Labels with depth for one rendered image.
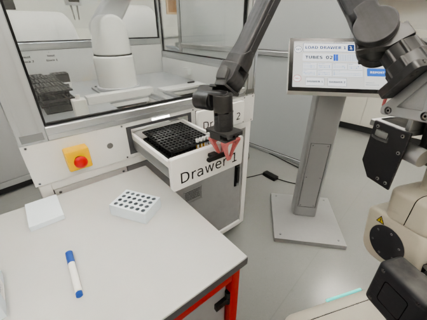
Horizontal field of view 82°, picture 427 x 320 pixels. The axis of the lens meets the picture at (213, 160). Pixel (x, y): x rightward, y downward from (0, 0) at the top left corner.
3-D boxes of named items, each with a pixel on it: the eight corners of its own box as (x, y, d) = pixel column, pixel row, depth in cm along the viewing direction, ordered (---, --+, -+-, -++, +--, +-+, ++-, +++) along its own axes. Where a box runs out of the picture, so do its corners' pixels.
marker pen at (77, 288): (84, 296, 53) (82, 291, 52) (76, 300, 52) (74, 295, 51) (73, 253, 62) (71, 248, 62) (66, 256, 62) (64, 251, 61)
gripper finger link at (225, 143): (225, 152, 83) (224, 126, 79) (241, 159, 78) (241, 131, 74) (210, 159, 79) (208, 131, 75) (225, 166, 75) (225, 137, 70)
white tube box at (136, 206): (161, 206, 78) (159, 197, 76) (146, 224, 71) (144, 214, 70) (128, 198, 82) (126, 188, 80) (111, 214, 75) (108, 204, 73)
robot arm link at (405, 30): (420, 37, 44) (417, 53, 49) (392, 0, 48) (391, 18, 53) (365, 66, 49) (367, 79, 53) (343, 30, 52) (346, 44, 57)
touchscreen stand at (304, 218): (345, 249, 158) (405, 88, 109) (274, 241, 164) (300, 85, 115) (326, 200, 201) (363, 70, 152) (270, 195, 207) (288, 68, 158)
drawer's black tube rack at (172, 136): (213, 153, 94) (213, 138, 91) (172, 168, 84) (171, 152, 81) (181, 135, 109) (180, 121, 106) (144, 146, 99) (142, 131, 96)
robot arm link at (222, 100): (223, 93, 66) (236, 89, 70) (204, 91, 70) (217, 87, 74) (225, 118, 69) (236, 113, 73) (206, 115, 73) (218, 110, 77)
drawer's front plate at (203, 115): (243, 121, 129) (244, 100, 124) (198, 135, 113) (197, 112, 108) (241, 120, 130) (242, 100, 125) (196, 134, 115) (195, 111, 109)
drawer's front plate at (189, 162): (241, 162, 91) (243, 135, 86) (173, 192, 75) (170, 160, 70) (238, 161, 92) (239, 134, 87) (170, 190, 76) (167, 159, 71)
